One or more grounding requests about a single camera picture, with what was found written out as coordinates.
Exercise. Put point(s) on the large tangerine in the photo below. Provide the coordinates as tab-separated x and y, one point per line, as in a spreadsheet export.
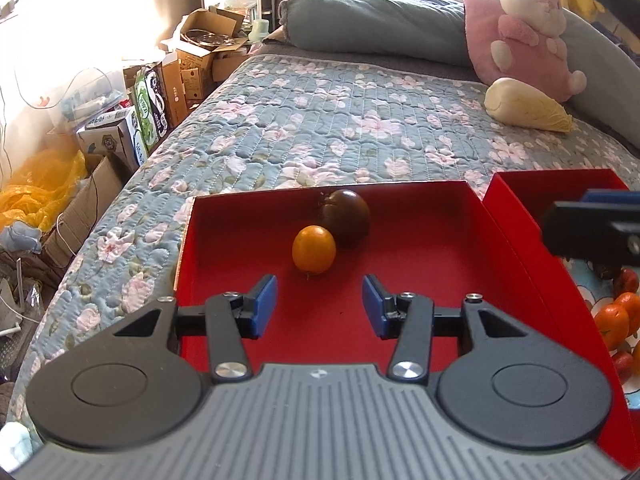
611	326

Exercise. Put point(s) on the clear plastic container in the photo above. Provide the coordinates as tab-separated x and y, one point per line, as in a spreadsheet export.
80	92

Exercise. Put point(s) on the dull red plum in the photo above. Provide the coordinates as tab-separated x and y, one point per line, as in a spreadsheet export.
622	363
626	280

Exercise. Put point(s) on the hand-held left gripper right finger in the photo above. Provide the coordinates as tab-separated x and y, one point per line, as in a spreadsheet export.
372	305

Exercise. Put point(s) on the white printed box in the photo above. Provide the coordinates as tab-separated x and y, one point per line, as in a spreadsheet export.
112	135

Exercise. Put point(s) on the grey-blue pillow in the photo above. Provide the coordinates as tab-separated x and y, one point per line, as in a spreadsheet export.
600	75

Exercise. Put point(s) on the floral quilted blanket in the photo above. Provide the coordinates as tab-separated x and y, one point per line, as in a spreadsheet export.
325	125

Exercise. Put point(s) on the dark brown tomato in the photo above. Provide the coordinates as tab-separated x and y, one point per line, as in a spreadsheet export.
606	271
347	215

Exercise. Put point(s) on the red cardboard box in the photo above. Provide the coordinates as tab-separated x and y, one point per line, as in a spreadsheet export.
425	240

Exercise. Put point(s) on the green and white carton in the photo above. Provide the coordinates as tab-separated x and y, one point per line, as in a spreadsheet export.
150	107

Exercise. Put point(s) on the yellow plastic bag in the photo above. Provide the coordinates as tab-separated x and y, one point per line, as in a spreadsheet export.
40	185

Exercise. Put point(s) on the grey-green pillow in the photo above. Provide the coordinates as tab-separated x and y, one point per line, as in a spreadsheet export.
375	25

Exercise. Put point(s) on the tall brown cardboard box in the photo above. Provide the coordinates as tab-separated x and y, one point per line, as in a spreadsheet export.
187	85

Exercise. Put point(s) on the pink plush toy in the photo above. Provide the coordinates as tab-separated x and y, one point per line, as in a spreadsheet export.
520	30

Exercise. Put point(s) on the open cardboard box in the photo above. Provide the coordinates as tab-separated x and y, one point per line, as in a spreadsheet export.
210	30

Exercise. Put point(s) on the red cardboard box lid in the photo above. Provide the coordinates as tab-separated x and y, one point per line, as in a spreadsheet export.
520	195

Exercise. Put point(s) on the small yellow tomato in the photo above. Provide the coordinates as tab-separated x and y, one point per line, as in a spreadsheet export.
314	250

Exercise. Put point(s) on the napa cabbage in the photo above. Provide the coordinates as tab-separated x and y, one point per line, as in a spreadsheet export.
525	107

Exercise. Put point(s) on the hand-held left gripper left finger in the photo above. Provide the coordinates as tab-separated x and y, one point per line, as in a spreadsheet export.
267	305

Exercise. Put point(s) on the blue-grey cloth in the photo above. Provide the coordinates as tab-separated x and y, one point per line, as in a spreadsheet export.
20	237

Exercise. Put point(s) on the small tangerine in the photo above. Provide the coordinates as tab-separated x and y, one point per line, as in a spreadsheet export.
630	307

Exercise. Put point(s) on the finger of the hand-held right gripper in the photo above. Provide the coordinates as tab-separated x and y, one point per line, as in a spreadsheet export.
605	196
585	232

